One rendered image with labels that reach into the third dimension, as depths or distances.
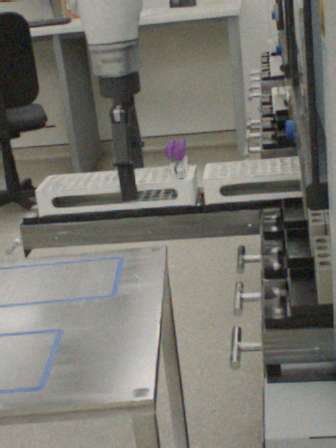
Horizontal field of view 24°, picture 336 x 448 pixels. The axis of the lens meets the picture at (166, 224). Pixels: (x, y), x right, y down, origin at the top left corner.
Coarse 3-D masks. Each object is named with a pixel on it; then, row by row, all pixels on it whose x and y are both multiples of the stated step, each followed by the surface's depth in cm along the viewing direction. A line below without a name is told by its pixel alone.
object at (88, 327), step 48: (0, 288) 117; (48, 288) 115; (96, 288) 113; (144, 288) 111; (0, 336) 102; (48, 336) 100; (96, 336) 99; (144, 336) 97; (0, 384) 90; (48, 384) 89; (96, 384) 88; (144, 384) 87; (144, 432) 86
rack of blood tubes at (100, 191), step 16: (64, 176) 155; (80, 176) 153; (96, 176) 152; (112, 176) 150; (144, 176) 148; (160, 176) 147; (176, 176) 146; (192, 176) 144; (48, 192) 146; (64, 192) 146; (80, 192) 146; (96, 192) 145; (112, 192) 145; (144, 192) 151; (160, 192) 150; (192, 192) 143; (48, 208) 147; (64, 208) 147; (80, 208) 147; (96, 208) 146; (112, 208) 146; (128, 208) 146
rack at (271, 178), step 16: (256, 160) 149; (272, 160) 149; (288, 160) 147; (208, 176) 143; (224, 176) 143; (240, 176) 141; (256, 176) 141; (272, 176) 140; (288, 176) 140; (208, 192) 143; (224, 192) 152; (240, 192) 151; (256, 192) 150; (272, 192) 149; (288, 192) 141
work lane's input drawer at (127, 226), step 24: (24, 216) 149; (48, 216) 147; (72, 216) 147; (96, 216) 146; (120, 216) 146; (144, 216) 145; (168, 216) 143; (192, 216) 143; (216, 216) 142; (240, 216) 142; (24, 240) 148; (48, 240) 148; (72, 240) 147; (96, 240) 147; (120, 240) 146; (144, 240) 146
